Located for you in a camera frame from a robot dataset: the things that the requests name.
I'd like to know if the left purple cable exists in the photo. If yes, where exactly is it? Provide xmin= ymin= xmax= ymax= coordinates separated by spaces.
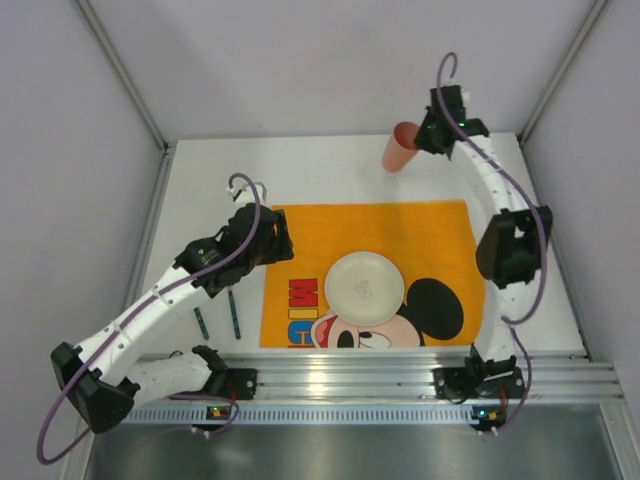
xmin=37 ymin=172 xmax=266 ymax=466

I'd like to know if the purple cable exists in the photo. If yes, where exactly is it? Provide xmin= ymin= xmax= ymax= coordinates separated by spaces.
xmin=37 ymin=172 xmax=266 ymax=466
xmin=433 ymin=51 xmax=549 ymax=435

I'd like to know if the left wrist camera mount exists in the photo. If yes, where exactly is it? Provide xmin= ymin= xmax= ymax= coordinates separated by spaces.
xmin=227 ymin=182 xmax=267 ymax=206

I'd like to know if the orange cartoon placemat cloth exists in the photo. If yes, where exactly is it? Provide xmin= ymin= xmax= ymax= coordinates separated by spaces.
xmin=259 ymin=200 xmax=485 ymax=348

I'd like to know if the cream round plate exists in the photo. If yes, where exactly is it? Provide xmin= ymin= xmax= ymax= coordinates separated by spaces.
xmin=324 ymin=251 xmax=405 ymax=326

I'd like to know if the white slotted cable duct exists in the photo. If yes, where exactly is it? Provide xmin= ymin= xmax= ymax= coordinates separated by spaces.
xmin=124 ymin=402 xmax=502 ymax=426

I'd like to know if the pink plastic cup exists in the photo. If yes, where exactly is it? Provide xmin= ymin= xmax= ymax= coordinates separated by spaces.
xmin=382 ymin=121 xmax=419 ymax=173

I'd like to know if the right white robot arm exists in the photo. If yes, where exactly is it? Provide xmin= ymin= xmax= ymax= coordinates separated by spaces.
xmin=414 ymin=85 xmax=553 ymax=404

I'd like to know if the aluminium mounting rail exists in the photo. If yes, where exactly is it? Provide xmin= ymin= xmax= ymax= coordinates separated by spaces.
xmin=221 ymin=350 xmax=624 ymax=404

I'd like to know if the spoon with teal handle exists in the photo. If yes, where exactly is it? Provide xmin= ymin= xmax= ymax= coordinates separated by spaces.
xmin=227 ymin=287 xmax=241 ymax=340

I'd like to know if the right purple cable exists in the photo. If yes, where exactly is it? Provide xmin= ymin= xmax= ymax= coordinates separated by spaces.
xmin=433 ymin=51 xmax=549 ymax=435

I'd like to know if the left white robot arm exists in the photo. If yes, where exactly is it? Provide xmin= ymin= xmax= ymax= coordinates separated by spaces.
xmin=51 ymin=203 xmax=294 ymax=434

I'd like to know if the fork with teal handle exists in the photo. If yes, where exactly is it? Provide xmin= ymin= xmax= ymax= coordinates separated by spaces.
xmin=194 ymin=308 xmax=210 ymax=340

